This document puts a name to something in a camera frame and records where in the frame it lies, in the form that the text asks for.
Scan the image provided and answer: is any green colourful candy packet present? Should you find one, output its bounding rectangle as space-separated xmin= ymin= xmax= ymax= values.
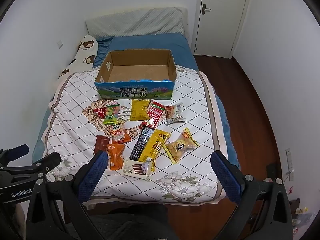
xmin=103 ymin=101 xmax=122 ymax=126

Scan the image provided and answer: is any long black snack packet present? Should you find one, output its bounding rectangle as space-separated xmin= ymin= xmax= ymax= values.
xmin=129 ymin=126 xmax=156 ymax=161

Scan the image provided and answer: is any white power strip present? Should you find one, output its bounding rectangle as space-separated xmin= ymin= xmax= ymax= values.
xmin=286 ymin=148 xmax=295 ymax=182

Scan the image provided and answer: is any grey textured pillow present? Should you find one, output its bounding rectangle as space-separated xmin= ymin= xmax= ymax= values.
xmin=85 ymin=7 xmax=188 ymax=38

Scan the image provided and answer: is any bear-print long pillow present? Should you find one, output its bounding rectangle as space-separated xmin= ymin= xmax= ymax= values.
xmin=58 ymin=34 xmax=99 ymax=79

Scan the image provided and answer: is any bed with blue sheet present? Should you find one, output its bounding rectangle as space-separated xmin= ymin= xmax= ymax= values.
xmin=32 ymin=34 xmax=240 ymax=170

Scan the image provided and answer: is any white diamond-pattern floral blanket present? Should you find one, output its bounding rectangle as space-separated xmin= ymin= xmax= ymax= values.
xmin=41 ymin=65 xmax=229 ymax=205

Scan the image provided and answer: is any red triangular snack packet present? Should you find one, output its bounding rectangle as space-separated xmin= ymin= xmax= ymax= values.
xmin=94 ymin=107 xmax=108 ymax=118

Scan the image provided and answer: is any clear yellow pastry packet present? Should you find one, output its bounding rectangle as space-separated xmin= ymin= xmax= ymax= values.
xmin=164 ymin=127 xmax=200 ymax=165

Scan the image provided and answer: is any red flat snack packet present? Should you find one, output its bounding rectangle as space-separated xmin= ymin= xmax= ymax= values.
xmin=147 ymin=102 xmax=165 ymax=120

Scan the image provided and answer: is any white chocolate biscuit packet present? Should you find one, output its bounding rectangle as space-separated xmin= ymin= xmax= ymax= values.
xmin=121 ymin=158 xmax=153 ymax=182

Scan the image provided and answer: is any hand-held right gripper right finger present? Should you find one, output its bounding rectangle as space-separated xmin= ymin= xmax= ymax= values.
xmin=211 ymin=151 xmax=293 ymax=240

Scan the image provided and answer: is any plain orange snack packet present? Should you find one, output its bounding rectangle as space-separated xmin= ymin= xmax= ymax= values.
xmin=107 ymin=143 xmax=125 ymax=171

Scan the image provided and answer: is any brown snack packet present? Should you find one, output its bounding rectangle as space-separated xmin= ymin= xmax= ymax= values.
xmin=94 ymin=135 xmax=111 ymax=155

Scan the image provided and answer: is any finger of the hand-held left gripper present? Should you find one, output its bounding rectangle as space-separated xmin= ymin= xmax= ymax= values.
xmin=0 ymin=151 xmax=62 ymax=180
xmin=0 ymin=144 xmax=30 ymax=167

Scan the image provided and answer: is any white cookie packet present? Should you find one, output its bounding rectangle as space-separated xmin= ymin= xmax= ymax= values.
xmin=164 ymin=102 xmax=187 ymax=125

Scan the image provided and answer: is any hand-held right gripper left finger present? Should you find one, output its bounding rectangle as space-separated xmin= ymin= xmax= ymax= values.
xmin=26 ymin=151 xmax=109 ymax=240

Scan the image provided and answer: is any orange panda snack packet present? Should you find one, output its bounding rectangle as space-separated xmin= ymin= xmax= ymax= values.
xmin=106 ymin=124 xmax=132 ymax=144

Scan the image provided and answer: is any yellow crisps packet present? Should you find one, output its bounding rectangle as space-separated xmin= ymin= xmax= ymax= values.
xmin=129 ymin=99 xmax=153 ymax=122

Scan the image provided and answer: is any white door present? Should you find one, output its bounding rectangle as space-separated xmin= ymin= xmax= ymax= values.
xmin=192 ymin=0 xmax=250 ymax=58

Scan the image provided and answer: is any printed cardboard box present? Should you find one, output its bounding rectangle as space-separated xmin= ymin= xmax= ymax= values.
xmin=94 ymin=49 xmax=177 ymax=100

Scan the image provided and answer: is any large yellow snack packet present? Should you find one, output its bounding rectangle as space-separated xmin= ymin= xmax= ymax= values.
xmin=138 ymin=128 xmax=171 ymax=172

